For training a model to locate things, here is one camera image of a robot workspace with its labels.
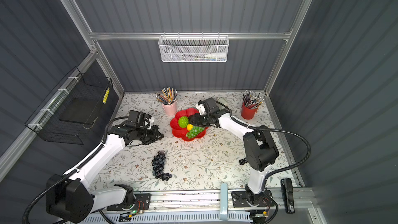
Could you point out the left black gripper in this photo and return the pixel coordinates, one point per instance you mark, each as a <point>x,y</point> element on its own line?
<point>155,136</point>

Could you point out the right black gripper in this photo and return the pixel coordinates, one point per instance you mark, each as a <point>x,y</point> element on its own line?
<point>197,121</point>

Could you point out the green fake grape bunch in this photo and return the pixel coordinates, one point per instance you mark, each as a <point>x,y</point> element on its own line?
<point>194,131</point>

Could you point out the green fake apple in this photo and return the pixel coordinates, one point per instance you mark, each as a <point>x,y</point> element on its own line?
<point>183,122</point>

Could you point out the dark purple grape bunch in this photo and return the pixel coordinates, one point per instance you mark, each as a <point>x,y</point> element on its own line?
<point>158,165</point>

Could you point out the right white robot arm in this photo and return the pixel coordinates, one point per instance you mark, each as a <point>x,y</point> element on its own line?
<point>260,149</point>

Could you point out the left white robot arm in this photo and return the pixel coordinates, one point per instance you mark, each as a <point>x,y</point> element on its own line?
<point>69,197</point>

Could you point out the red flower fruit bowl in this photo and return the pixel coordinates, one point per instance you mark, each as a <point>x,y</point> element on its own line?
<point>181,128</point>

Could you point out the red pencil cup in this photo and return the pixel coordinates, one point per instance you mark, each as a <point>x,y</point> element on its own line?
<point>248,113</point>

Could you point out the pink pencil cup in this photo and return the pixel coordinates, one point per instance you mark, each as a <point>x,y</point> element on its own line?
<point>170,109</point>

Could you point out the small black loose grapes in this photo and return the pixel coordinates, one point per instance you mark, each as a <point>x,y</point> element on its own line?
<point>243,161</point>

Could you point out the light blue rail bracket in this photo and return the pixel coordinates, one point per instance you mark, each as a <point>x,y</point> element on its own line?
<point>224,202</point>

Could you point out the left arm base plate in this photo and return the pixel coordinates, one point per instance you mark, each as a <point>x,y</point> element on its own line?
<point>138,202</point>

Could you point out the black wire side basket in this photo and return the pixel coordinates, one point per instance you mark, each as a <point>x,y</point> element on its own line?
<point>70,114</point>

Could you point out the white wire wall basket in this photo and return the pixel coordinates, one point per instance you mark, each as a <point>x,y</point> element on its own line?
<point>185,49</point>

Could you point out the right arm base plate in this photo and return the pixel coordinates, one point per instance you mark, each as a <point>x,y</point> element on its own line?
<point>243,199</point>

